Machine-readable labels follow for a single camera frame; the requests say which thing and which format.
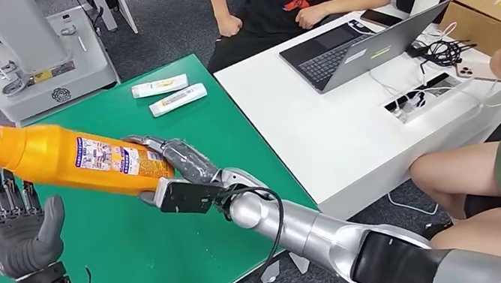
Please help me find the grey white machine base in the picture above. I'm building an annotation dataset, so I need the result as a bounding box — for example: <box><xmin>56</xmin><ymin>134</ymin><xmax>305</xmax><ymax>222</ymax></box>
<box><xmin>0</xmin><ymin>0</ymin><xmax>126</xmax><ymax>132</ymax></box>

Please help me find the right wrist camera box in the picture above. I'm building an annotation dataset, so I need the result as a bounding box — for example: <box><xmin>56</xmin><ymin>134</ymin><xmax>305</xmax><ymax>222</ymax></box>
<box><xmin>149</xmin><ymin>167</ymin><xmax>230</xmax><ymax>222</ymax></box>

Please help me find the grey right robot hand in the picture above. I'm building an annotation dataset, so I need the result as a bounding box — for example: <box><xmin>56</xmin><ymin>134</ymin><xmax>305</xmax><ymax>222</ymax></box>
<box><xmin>121</xmin><ymin>122</ymin><xmax>229</xmax><ymax>210</ymax></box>

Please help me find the desk cable tray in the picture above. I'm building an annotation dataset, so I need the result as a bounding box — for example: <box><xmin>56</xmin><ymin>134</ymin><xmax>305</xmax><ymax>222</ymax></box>
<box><xmin>380</xmin><ymin>70</ymin><xmax>469</xmax><ymax>128</ymax></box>

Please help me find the person at desk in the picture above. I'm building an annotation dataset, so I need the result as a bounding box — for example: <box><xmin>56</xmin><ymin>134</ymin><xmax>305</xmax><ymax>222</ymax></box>
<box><xmin>195</xmin><ymin>0</ymin><xmax>406</xmax><ymax>75</ymax></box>

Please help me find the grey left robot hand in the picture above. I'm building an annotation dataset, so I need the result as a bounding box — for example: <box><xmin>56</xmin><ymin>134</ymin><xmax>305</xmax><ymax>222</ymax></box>
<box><xmin>0</xmin><ymin>150</ymin><xmax>76</xmax><ymax>283</ymax></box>

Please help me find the black cable bundle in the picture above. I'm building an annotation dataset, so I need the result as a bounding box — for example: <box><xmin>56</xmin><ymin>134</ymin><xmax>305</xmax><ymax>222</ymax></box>
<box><xmin>408</xmin><ymin>34</ymin><xmax>481</xmax><ymax>76</ymax></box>

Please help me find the black smartphone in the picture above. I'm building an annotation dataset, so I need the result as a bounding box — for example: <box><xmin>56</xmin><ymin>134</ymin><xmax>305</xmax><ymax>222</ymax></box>
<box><xmin>359</xmin><ymin>5</ymin><xmax>405</xmax><ymax>33</ymax></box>

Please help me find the pink smartphone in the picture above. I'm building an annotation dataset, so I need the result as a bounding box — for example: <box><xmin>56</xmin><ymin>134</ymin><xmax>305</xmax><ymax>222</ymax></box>
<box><xmin>455</xmin><ymin>56</ymin><xmax>501</xmax><ymax>92</ymax></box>

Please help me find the grey open laptop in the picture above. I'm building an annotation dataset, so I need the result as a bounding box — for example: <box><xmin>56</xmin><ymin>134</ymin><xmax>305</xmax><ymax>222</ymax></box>
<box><xmin>275</xmin><ymin>0</ymin><xmax>464</xmax><ymax>101</ymax></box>

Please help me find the orange plastic bottle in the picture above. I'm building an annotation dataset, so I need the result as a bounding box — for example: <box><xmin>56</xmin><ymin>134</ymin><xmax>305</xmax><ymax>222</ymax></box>
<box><xmin>0</xmin><ymin>84</ymin><xmax>179</xmax><ymax>218</ymax></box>

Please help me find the white floor cable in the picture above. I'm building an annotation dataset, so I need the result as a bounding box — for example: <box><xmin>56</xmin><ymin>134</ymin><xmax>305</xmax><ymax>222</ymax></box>
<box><xmin>386</xmin><ymin>184</ymin><xmax>440</xmax><ymax>222</ymax></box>

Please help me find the white tube with yellow print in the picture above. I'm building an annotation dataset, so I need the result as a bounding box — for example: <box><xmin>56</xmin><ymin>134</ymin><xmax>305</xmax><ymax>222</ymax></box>
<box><xmin>130</xmin><ymin>74</ymin><xmax>191</xmax><ymax>101</ymax></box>
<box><xmin>146</xmin><ymin>82</ymin><xmax>212</xmax><ymax>120</ymax></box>

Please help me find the person with controller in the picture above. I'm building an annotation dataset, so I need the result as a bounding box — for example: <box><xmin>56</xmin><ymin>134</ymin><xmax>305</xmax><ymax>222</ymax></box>
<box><xmin>391</xmin><ymin>36</ymin><xmax>501</xmax><ymax>283</ymax></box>

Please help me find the white table leg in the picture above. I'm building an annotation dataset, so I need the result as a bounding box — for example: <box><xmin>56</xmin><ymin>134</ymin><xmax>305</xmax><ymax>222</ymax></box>
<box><xmin>87</xmin><ymin>0</ymin><xmax>140</xmax><ymax>41</ymax></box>

